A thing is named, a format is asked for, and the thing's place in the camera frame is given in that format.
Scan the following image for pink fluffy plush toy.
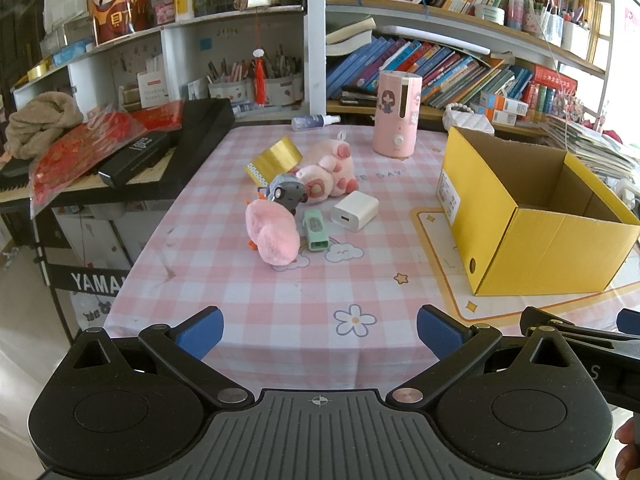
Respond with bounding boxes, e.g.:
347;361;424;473
245;200;300;266

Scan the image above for white charger cube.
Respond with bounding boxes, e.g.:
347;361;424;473
330;191;380;232

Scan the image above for green correction tape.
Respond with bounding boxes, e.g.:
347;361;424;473
303;209;330;252

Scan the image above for grey toy car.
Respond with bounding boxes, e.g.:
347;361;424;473
265;174;308;216

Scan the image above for pink pig plush toy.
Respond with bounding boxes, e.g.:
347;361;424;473
295;139;358;204

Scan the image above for gold tape roll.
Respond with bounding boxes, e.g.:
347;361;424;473
245;136;303;188

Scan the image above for person's right hand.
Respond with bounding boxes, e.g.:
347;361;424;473
614;417;640;480

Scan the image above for yellow cardboard box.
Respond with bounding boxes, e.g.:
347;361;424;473
436;128;639;296

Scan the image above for pink checkered tablecloth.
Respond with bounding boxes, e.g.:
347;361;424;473
105;126;639;392

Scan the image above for stack of papers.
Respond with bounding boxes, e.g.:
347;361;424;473
542;116;639;184

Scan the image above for black long box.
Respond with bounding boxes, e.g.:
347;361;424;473
98;131;171;188

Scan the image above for black electric keyboard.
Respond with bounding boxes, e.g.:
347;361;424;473
0;97;237;212

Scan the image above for white quilted handbag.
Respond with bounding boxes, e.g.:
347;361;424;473
442;103;495;136

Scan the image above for red plastic bag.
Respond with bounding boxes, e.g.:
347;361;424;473
28;100;184;218

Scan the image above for pink humidifier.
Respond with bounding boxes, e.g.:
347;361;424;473
372;70;422;159

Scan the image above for blue spray bottle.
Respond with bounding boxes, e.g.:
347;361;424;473
291;115;341;131

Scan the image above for row of leaning books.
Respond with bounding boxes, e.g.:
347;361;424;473
325;34;534;111

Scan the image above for white pen holder box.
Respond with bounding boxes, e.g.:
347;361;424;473
207;72;305;108

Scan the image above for beige cloth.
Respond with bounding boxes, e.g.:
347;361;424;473
4;91;84;160

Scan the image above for red tassel ornament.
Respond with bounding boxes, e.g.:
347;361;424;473
253;48;267;105

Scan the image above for white bookshelf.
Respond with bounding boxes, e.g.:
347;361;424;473
9;0;610;114

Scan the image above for fortune god lantern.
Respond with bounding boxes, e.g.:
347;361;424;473
87;0;150;46

